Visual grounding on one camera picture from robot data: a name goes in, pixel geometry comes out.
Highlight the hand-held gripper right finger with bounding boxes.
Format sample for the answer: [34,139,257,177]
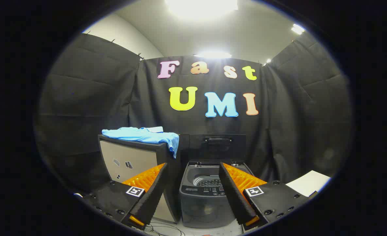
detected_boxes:
[219,162,318,230]

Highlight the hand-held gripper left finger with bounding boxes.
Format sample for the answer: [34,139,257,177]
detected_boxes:
[82,163,168,230]

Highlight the grey washing machine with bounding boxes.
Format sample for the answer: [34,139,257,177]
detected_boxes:
[179,160,256,228]

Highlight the light blue polo shirt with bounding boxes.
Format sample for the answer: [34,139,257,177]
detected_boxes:
[102,127,180,159]

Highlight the grey cabinet with black top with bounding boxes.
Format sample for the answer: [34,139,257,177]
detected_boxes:
[98,134,181,224]

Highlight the black backdrop cloth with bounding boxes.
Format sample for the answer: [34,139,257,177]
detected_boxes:
[33,31,354,197]

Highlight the long ceiling light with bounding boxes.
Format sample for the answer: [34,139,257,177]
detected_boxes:
[193,51,232,59]

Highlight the large ceiling light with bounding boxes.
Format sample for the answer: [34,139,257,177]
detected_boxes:
[165,0,238,17]

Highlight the black floor cables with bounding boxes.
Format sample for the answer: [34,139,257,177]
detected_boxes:
[141,222,186,236]

